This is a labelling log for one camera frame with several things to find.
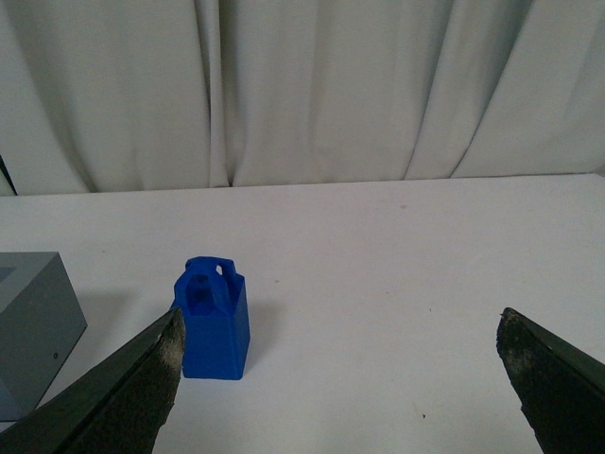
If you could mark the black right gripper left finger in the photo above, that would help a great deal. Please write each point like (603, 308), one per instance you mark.
(119, 406)

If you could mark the blue plastic part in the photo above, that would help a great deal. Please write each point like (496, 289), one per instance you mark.
(213, 300)

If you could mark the gray base block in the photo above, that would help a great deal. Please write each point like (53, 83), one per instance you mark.
(41, 323)

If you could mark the white curtain backdrop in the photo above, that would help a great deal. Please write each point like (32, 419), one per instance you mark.
(107, 96)

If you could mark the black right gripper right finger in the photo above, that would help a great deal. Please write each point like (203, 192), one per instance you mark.
(561, 388)

